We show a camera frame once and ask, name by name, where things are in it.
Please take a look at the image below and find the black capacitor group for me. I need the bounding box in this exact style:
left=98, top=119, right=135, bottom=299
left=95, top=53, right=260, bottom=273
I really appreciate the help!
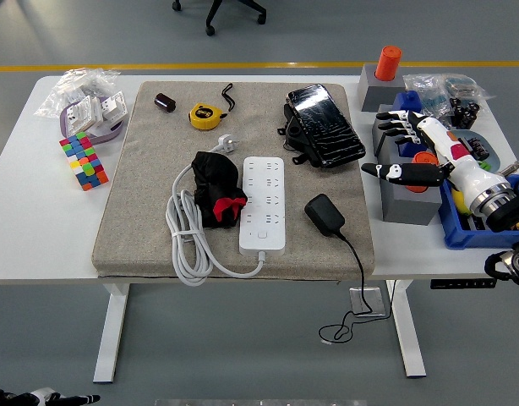
left=462, top=137, right=489, bottom=161

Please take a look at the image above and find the black phone holder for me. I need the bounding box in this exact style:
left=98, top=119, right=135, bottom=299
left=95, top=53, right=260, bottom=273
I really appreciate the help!
left=277, top=103, right=324, bottom=167

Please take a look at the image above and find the white wall socket plate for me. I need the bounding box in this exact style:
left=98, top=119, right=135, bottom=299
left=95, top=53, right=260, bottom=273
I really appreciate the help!
left=96, top=91, right=128, bottom=127
left=66, top=95, right=105, bottom=132

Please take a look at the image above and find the black power adapter with cord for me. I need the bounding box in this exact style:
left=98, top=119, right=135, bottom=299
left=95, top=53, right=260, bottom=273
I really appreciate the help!
left=304, top=193, right=396, bottom=344

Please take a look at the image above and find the clear plastic bag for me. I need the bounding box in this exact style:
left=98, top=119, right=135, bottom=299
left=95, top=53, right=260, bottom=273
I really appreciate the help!
left=34, top=68, right=122, bottom=122

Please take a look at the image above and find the light blue tray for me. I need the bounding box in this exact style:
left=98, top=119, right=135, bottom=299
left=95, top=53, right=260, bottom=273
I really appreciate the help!
left=451, top=129, right=502, bottom=173

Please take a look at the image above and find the clear bag of resistors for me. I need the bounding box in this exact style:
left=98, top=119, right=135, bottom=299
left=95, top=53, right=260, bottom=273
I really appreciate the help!
left=402, top=74, right=453, bottom=122

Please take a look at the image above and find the orange cylinder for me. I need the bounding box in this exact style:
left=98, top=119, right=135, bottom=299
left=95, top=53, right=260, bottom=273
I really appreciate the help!
left=405, top=151, right=440, bottom=194
left=375, top=45, right=403, bottom=82

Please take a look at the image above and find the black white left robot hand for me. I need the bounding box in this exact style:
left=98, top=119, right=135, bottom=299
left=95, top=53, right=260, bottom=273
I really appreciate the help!
left=0, top=387, right=101, bottom=406

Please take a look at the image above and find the yellow lemon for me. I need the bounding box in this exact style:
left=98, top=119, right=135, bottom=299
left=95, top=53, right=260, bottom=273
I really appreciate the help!
left=451, top=188, right=473, bottom=217

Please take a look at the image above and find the purple tape ring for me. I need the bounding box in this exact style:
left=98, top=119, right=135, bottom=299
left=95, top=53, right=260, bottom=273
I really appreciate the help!
left=58, top=103, right=128, bottom=145

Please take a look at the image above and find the clear bag of blue parts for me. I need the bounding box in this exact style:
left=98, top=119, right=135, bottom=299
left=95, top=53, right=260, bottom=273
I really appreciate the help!
left=443, top=74, right=497, bottom=102

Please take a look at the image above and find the black cloth with red trim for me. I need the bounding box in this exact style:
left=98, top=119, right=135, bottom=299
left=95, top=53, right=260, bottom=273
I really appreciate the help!
left=191, top=151, right=249, bottom=228

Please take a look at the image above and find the grey-brown mat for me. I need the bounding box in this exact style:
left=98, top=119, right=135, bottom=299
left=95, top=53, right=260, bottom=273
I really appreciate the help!
left=92, top=80, right=377, bottom=283

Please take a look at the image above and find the blue plastic bin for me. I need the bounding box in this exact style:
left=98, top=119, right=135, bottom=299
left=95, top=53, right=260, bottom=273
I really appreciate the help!
left=437, top=173, right=519, bottom=250

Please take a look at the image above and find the colourful cube puzzle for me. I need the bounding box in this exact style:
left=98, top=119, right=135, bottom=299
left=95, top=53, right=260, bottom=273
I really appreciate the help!
left=59, top=131, right=110, bottom=192

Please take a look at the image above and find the black table control panel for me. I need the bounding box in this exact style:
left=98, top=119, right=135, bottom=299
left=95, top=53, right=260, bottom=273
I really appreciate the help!
left=430, top=277, right=497, bottom=291

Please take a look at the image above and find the dark brown capacitor cylinder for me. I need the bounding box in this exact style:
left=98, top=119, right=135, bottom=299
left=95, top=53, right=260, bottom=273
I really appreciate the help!
left=153, top=92, right=178, bottom=114

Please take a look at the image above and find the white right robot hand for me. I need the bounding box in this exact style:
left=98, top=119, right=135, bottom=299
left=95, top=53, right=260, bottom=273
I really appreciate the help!
left=360, top=109, right=512, bottom=205

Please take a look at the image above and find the grey holder block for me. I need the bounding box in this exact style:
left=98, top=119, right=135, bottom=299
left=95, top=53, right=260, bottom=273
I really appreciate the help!
left=357, top=63, right=407, bottom=113
left=380, top=162, right=443, bottom=225
left=374, top=129, right=412, bottom=167
left=372, top=103, right=407, bottom=143

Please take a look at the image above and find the white power strip with cable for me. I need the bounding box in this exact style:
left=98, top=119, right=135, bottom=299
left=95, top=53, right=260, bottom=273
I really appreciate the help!
left=165, top=134, right=287, bottom=287

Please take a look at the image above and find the silver floor plate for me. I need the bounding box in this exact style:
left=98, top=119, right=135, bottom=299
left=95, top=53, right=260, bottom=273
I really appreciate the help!
left=349, top=286, right=387, bottom=317

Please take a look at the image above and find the white table leg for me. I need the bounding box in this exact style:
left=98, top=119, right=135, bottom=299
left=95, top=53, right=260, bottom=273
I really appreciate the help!
left=93, top=283, right=132, bottom=384
left=385, top=278, right=428, bottom=379

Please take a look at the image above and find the black office chair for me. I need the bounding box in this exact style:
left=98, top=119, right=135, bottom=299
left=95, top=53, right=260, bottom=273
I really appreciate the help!
left=172, top=0, right=268, bottom=37

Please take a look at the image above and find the dark capacitor pile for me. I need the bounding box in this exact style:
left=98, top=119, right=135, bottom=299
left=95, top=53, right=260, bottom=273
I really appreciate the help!
left=466, top=214, right=491, bottom=232

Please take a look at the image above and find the black capacitor cluster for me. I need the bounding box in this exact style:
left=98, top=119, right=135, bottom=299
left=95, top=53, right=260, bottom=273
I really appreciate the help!
left=449, top=97, right=483, bottom=128

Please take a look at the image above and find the yellow tape measure with strap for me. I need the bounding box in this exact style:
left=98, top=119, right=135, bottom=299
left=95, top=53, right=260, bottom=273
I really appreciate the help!
left=188, top=83, right=236, bottom=130

